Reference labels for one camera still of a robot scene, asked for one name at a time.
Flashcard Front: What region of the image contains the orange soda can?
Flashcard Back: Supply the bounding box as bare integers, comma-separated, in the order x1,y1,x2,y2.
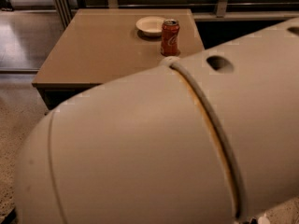
161,19,180,56

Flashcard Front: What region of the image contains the white bowl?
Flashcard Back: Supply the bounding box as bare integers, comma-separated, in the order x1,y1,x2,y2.
135,16,164,37

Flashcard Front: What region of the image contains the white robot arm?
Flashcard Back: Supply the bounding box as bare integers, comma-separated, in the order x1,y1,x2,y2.
15,19,299,224

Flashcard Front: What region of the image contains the white cable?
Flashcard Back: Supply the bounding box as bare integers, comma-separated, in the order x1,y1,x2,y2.
257,213,271,224

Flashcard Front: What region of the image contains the grey drawer cabinet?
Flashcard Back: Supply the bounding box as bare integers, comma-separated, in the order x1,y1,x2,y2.
32,9,204,109

